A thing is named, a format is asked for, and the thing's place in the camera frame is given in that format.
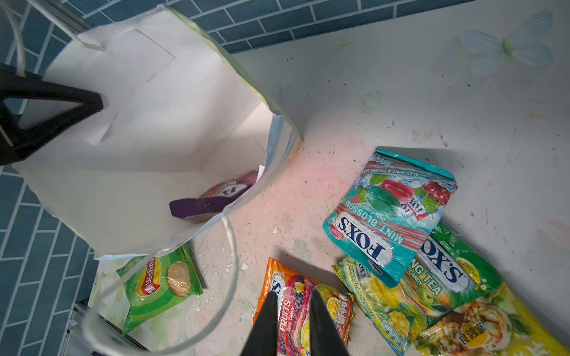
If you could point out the floral table mat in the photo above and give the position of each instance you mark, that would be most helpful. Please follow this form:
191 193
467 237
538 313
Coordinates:
480 89

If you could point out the floral paper gift bag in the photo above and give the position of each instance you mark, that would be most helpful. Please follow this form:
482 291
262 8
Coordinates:
180 116

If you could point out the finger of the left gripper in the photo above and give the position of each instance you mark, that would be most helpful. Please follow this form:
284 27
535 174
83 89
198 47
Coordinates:
18 143

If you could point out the green Fox's Spring Tea candy bag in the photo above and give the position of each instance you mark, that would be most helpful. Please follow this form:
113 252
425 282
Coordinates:
445 275

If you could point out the orange Fox's fruit candy bag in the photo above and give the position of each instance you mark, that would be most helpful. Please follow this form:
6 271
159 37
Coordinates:
293 292

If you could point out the purple Fox's Berries candy bag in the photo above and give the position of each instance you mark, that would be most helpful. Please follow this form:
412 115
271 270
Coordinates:
215 199

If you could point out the yellow-green snack packet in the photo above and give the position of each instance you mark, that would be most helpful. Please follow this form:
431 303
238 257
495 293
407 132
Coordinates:
497 324

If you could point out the green snack packet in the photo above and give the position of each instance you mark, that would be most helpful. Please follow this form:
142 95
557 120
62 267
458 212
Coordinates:
160 285

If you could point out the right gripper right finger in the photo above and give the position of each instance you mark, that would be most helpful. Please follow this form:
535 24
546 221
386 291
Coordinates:
324 337

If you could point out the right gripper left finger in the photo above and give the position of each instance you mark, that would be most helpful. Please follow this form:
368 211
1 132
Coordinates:
262 340

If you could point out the teal Fox's candy bag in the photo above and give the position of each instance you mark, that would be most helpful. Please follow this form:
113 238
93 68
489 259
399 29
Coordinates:
389 212

